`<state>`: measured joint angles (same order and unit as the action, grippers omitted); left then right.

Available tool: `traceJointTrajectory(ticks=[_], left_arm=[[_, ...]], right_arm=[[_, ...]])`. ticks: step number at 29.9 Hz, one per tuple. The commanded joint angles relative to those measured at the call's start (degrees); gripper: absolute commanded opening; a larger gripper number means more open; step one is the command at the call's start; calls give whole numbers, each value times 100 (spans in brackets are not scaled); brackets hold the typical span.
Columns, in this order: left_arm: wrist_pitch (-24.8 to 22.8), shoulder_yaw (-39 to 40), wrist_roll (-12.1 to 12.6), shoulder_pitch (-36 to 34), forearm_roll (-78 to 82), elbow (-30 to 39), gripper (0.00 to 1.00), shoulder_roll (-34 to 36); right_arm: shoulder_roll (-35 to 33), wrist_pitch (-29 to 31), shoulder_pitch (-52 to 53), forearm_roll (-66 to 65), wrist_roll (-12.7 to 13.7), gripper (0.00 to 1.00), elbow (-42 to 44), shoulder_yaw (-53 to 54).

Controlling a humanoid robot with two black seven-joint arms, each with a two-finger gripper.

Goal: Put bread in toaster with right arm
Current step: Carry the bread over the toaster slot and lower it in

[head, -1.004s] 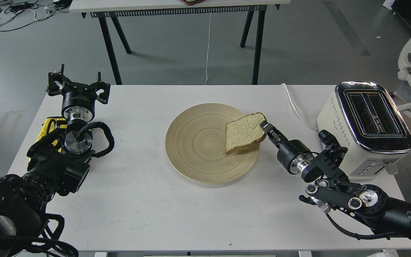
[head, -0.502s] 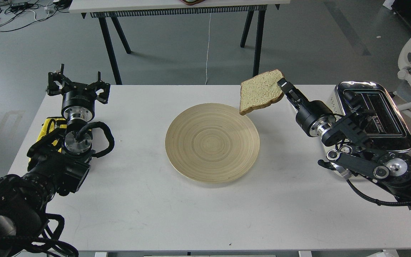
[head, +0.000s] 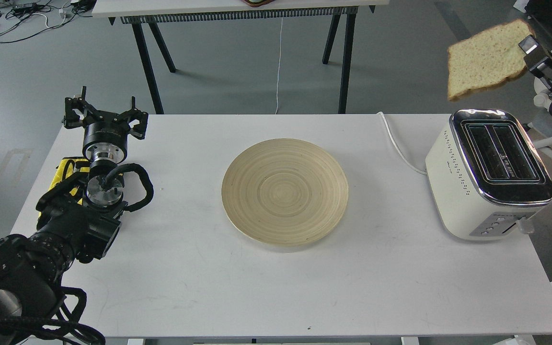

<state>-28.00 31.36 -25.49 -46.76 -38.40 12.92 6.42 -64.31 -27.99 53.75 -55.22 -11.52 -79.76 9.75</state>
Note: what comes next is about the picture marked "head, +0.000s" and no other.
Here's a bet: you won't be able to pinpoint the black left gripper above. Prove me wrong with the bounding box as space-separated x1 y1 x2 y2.
63 87 149 149

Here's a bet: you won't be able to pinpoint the slice of brown bread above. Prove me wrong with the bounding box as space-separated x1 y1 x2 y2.
447 18 535 101

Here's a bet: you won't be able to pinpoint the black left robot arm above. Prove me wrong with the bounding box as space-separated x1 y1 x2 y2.
0 88 154 345

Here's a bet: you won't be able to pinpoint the white chrome toaster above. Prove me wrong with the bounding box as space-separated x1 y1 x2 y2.
425 109 552 241

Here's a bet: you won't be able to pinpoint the yellow black object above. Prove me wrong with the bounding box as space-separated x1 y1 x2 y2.
36 157 127 230

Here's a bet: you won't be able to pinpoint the white background table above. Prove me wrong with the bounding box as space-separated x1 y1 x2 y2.
91 0 388 115

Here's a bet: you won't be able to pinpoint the round wooden plate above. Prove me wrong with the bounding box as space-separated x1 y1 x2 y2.
221 138 349 247

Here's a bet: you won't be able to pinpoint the black cables on floor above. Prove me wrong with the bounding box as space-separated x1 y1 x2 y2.
0 0 98 51

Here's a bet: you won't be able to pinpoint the white toaster power cable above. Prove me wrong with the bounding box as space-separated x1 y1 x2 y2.
377 112 428 175

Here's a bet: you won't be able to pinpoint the thin white hanging cable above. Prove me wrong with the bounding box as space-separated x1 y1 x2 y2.
275 17 285 115

